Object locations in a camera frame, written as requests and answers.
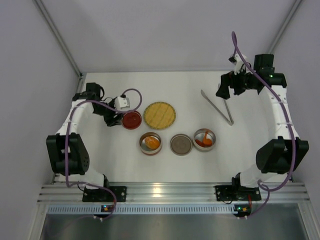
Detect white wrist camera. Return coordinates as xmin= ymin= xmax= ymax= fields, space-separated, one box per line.
xmin=114 ymin=96 xmax=131 ymax=110
xmin=228 ymin=53 xmax=246 ymax=75

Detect left black base bracket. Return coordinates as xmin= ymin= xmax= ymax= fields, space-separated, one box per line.
xmin=82 ymin=186 xmax=127 ymax=203

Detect beige-banded metal tin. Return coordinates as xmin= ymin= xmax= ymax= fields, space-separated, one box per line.
xmin=192 ymin=128 xmax=216 ymax=152

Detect right black base bracket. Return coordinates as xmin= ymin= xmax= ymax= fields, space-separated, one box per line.
xmin=214 ymin=185 xmax=262 ymax=202

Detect woven bamboo plate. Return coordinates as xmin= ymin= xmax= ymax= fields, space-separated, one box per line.
xmin=143 ymin=101 xmax=177 ymax=130

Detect left aluminium frame post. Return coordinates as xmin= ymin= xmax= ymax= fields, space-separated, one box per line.
xmin=32 ymin=0 xmax=83 ymax=79

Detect black base bracket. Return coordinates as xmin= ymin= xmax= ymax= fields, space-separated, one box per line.
xmin=82 ymin=186 xmax=127 ymax=203
xmin=214 ymin=185 xmax=262 ymax=202

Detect red-banded metal tin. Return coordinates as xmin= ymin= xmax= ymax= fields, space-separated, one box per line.
xmin=139 ymin=132 xmax=163 ymax=156

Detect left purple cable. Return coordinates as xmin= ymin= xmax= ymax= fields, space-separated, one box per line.
xmin=64 ymin=87 xmax=143 ymax=221

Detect brown round lid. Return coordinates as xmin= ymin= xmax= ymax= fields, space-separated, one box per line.
xmin=169 ymin=133 xmax=193 ymax=156

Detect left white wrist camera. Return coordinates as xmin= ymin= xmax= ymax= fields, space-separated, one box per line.
xmin=114 ymin=96 xmax=131 ymax=110

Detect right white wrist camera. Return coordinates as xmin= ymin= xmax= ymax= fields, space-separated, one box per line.
xmin=228 ymin=53 xmax=246 ymax=75

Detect aluminium frame post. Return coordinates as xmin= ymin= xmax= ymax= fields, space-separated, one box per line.
xmin=32 ymin=0 xmax=83 ymax=79
xmin=251 ymin=0 xmax=304 ymax=56

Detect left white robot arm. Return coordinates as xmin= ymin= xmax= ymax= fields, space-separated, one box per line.
xmin=46 ymin=82 xmax=130 ymax=202

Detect orange carrot food piece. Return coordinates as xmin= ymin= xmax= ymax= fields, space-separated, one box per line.
xmin=202 ymin=131 xmax=213 ymax=147

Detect red round lid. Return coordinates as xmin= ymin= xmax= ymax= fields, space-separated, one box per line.
xmin=121 ymin=111 xmax=142 ymax=130

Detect orange bun food piece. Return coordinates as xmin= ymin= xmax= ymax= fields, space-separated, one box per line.
xmin=144 ymin=136 xmax=161 ymax=150

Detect aluminium mounting rail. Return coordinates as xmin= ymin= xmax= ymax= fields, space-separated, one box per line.
xmin=37 ymin=182 xmax=310 ymax=204

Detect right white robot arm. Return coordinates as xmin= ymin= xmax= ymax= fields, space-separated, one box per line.
xmin=215 ymin=53 xmax=309 ymax=191

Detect metal tongs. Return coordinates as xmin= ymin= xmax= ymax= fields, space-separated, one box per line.
xmin=200 ymin=89 xmax=234 ymax=126

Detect orange fried food piece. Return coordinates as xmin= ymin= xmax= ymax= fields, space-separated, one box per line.
xmin=195 ymin=139 xmax=206 ymax=148

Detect right aluminium frame post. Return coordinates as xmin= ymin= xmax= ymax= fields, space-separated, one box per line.
xmin=251 ymin=0 xmax=304 ymax=56

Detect slotted cable duct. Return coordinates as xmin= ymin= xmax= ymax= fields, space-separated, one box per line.
xmin=47 ymin=203 xmax=238 ymax=215

